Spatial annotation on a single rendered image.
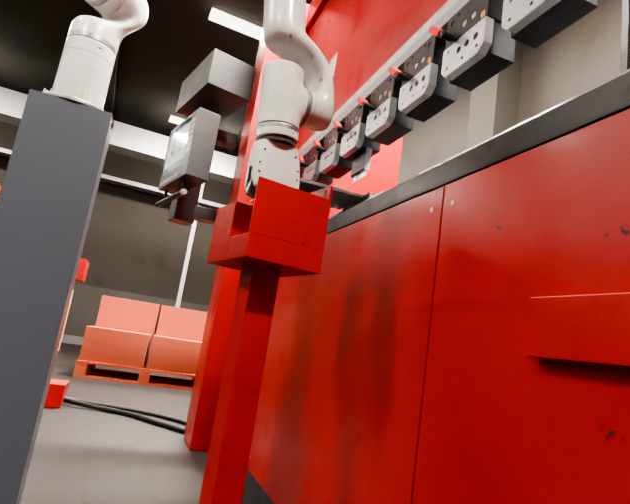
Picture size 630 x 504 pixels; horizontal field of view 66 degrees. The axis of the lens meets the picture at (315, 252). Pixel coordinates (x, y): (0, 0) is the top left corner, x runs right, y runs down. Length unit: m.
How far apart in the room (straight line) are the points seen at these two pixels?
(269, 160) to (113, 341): 3.52
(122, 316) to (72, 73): 3.48
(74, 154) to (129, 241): 7.10
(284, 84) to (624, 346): 0.72
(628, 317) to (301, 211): 0.58
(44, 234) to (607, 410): 1.10
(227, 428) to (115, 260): 7.44
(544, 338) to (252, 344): 0.54
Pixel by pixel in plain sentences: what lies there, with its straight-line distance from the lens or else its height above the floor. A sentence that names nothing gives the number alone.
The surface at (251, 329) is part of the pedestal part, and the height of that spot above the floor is 0.54.
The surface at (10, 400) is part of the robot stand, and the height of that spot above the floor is 0.32.
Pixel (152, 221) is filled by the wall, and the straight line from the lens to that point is 8.43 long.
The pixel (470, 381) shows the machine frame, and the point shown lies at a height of 0.51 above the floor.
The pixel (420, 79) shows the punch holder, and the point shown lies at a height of 1.23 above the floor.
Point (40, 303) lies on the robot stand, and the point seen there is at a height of 0.52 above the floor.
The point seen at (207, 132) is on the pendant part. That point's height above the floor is 1.48.
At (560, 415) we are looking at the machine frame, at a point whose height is 0.49.
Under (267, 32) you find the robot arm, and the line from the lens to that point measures 1.08.
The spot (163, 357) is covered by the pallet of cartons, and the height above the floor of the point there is 0.24.
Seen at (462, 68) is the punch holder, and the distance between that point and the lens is 1.20.
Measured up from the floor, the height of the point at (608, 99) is 0.85.
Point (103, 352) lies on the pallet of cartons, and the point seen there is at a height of 0.21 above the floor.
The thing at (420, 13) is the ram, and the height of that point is 1.45.
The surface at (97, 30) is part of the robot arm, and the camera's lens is 1.44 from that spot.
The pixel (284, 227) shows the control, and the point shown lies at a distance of 0.90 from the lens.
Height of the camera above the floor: 0.53
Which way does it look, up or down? 11 degrees up
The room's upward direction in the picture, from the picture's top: 9 degrees clockwise
